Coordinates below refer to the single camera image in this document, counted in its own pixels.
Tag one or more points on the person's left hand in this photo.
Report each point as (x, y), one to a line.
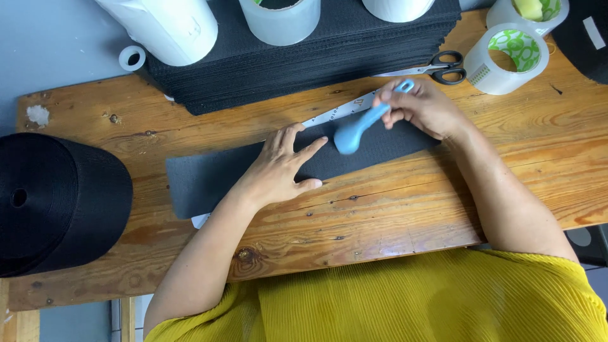
(270, 171)

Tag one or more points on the person's right hand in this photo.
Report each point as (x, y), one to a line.
(427, 109)

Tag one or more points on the person's right fingers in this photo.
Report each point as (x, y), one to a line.
(392, 102)

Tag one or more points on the light blue plastic spoon tool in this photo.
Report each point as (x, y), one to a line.
(354, 133)

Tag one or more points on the black fabric strip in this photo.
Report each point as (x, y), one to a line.
(209, 180)

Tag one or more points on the white printed paper strip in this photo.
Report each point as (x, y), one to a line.
(339, 113)

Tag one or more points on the stack of black fabric sheets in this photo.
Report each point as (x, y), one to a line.
(304, 71)

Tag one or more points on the clear tape roll green core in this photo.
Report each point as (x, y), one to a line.
(503, 16)
(484, 71)

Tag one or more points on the clear packing tape roll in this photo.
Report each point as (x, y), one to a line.
(282, 26)

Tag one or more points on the yellow sponge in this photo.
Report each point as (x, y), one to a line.
(528, 8)

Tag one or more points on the black fabric with white label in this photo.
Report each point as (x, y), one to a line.
(579, 47)

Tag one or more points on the person's yellow ribbed shirt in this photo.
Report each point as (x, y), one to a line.
(403, 304)

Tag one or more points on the large white film roll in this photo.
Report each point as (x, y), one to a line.
(166, 28)

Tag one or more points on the large black webbing roll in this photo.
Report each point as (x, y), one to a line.
(57, 204)

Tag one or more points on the white crumpled scrap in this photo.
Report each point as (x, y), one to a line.
(38, 115)

